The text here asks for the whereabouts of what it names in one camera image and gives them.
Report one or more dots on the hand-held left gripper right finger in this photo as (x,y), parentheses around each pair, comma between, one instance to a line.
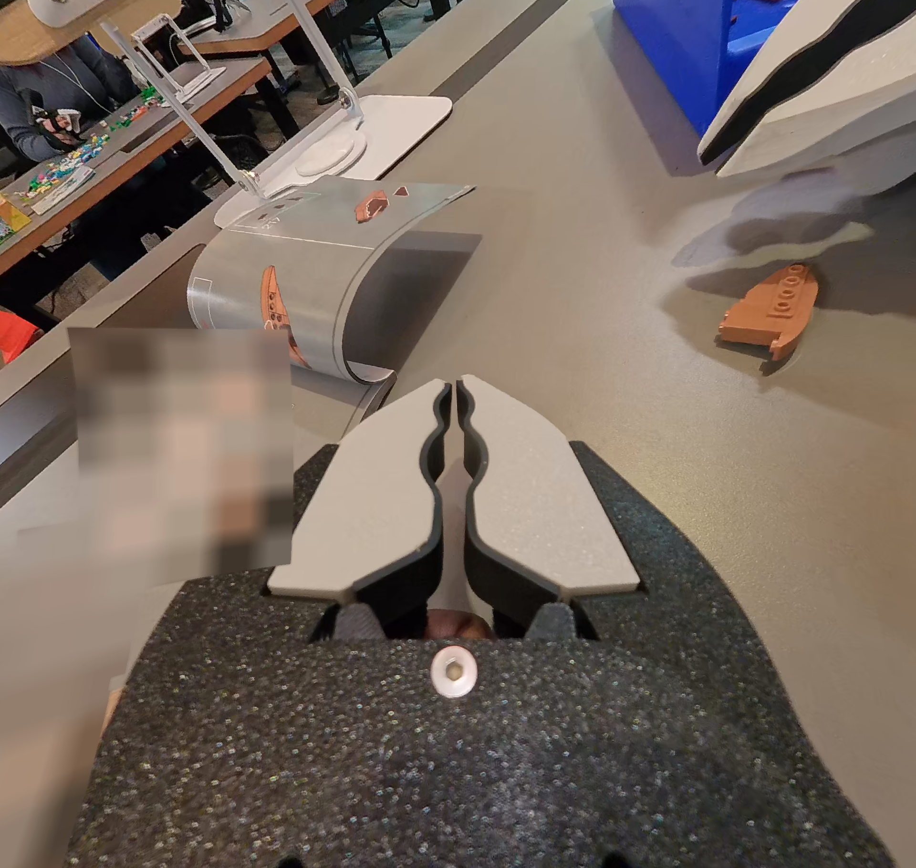
(551,510)

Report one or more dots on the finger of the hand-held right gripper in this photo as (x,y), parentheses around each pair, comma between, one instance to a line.
(859,110)
(808,2)

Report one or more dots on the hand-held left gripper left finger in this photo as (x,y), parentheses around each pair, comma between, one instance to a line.
(358,503)

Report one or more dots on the blue plastic bin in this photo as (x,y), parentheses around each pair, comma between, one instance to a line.
(665,24)

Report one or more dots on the brown brick assembly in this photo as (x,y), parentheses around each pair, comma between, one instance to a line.
(773,310)

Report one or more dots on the white desk lamp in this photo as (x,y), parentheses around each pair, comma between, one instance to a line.
(401,124)

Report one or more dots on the grey instruction booklet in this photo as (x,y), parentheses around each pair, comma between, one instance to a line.
(308,267)

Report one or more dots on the orange red fabric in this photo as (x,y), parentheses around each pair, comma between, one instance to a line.
(18,335)

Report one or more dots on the wood-edged grey table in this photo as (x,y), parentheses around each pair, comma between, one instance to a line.
(286,17)
(114,167)

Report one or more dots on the white instruction leaflet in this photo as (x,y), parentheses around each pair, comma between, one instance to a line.
(64,192)

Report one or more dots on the yellow green box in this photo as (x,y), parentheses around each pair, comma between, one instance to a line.
(13,220)

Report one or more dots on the pile of colourful toy bricks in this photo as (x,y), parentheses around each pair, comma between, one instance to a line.
(79,152)

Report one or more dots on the tan board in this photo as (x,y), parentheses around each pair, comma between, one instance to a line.
(107,38)

